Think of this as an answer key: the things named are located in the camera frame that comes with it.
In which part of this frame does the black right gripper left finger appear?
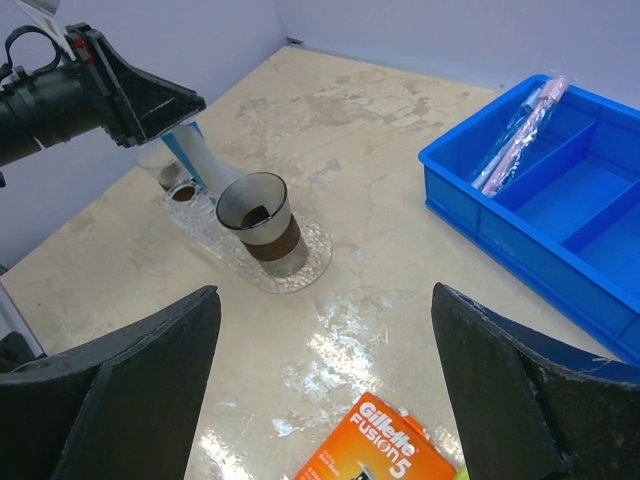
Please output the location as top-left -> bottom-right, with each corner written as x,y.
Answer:
1,285 -> 221,479

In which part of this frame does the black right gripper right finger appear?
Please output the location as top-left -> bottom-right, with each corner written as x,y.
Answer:
431,283 -> 639,479

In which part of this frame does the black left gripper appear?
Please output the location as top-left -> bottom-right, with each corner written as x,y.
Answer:
1,23 -> 206,166

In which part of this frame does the light blue toothpaste tube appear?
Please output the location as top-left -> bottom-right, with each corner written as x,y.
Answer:
161,120 -> 211,189

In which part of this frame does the white toothpaste tube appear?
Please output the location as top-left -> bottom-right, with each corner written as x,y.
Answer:
172,124 -> 247,205

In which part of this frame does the blue toothbrush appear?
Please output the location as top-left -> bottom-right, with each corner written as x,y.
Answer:
471,87 -> 542,190

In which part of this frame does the pink toothbrush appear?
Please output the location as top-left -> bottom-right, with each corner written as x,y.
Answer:
479,77 -> 569,197

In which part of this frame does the clear textured glass tray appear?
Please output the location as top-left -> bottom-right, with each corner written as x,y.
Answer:
163,172 -> 333,294

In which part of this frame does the green black Gillette razor box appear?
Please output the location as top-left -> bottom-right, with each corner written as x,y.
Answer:
452,465 -> 470,480

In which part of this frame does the orange Gillette Fusion5 razor box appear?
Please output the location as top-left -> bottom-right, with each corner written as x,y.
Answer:
295,392 -> 456,480

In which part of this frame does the blue plastic divided bin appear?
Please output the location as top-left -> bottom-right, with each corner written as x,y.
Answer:
419,75 -> 639,364

